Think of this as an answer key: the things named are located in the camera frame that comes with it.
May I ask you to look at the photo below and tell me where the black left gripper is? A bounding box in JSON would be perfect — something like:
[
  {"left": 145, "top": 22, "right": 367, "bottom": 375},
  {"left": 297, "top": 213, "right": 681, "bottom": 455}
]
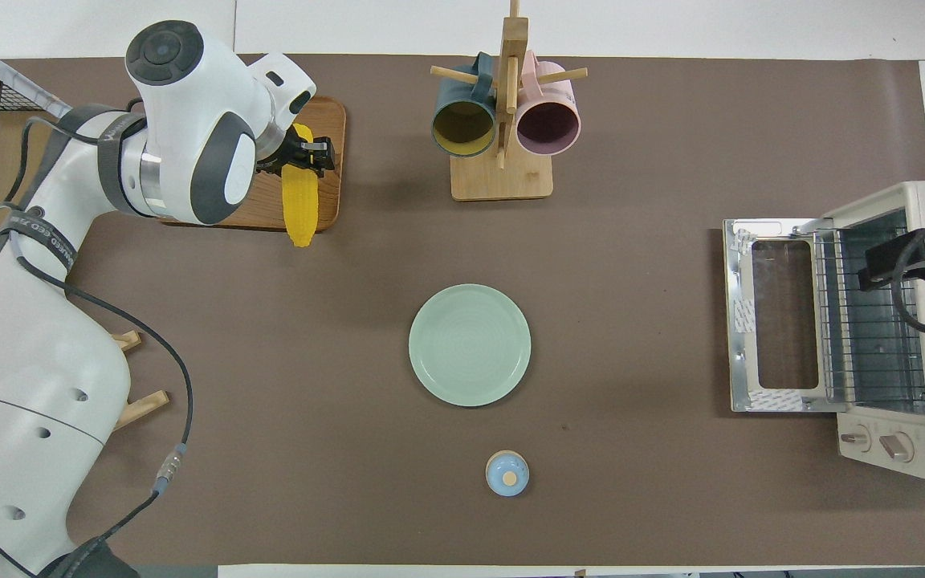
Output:
[{"left": 258, "top": 127, "right": 336, "bottom": 179}]

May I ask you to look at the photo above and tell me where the yellow corn cob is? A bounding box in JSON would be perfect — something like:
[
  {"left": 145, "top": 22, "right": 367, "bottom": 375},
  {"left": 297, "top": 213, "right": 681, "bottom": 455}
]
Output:
[{"left": 282, "top": 123, "right": 323, "bottom": 248}]

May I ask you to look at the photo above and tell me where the toaster oven glass door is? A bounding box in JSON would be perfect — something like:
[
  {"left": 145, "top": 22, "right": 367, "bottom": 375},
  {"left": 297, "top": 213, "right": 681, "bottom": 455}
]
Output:
[{"left": 723, "top": 218, "right": 849, "bottom": 414}]

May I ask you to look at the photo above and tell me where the pale green plate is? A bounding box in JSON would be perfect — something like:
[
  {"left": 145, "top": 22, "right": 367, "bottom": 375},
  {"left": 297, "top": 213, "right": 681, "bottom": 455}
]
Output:
[{"left": 409, "top": 283, "right": 532, "bottom": 408}]

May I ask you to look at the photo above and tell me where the wooden serving tray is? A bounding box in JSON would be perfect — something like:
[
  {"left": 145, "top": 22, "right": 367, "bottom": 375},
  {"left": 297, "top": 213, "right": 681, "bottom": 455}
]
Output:
[{"left": 159, "top": 95, "right": 347, "bottom": 234}]

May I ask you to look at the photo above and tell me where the dark blue mug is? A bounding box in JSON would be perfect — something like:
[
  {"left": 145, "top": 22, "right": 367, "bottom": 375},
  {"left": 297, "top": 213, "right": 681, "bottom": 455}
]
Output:
[{"left": 431, "top": 52, "right": 499, "bottom": 159}]

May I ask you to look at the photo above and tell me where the wooden mug tree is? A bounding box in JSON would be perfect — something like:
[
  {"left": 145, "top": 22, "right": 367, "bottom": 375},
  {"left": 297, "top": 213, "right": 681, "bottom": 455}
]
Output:
[{"left": 430, "top": 0, "right": 589, "bottom": 201}]

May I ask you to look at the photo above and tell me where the pink mug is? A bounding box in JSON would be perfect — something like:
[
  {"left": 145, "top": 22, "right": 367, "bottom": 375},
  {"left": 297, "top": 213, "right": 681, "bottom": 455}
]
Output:
[{"left": 515, "top": 50, "right": 582, "bottom": 157}]

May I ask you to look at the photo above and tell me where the brown table mat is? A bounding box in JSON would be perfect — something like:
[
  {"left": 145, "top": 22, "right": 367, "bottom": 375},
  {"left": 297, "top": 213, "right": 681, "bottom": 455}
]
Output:
[{"left": 0, "top": 55, "right": 925, "bottom": 567}]

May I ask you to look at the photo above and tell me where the wooden plate rack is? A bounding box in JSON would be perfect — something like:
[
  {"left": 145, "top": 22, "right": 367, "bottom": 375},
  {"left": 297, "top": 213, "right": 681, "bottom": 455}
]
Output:
[{"left": 113, "top": 329, "right": 170, "bottom": 430}]

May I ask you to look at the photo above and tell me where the small blue call bell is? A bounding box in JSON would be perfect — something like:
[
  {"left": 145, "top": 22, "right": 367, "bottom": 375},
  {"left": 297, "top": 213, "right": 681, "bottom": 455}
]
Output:
[{"left": 485, "top": 450, "right": 531, "bottom": 498}]

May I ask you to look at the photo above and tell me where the metal oven wire rack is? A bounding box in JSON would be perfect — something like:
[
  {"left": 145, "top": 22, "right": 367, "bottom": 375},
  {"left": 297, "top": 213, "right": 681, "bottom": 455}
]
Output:
[{"left": 816, "top": 229, "right": 925, "bottom": 406}]

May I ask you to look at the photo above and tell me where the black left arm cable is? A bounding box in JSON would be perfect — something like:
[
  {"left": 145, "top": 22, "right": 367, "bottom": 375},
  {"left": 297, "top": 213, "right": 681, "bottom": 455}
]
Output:
[{"left": 0, "top": 116, "right": 194, "bottom": 578}]

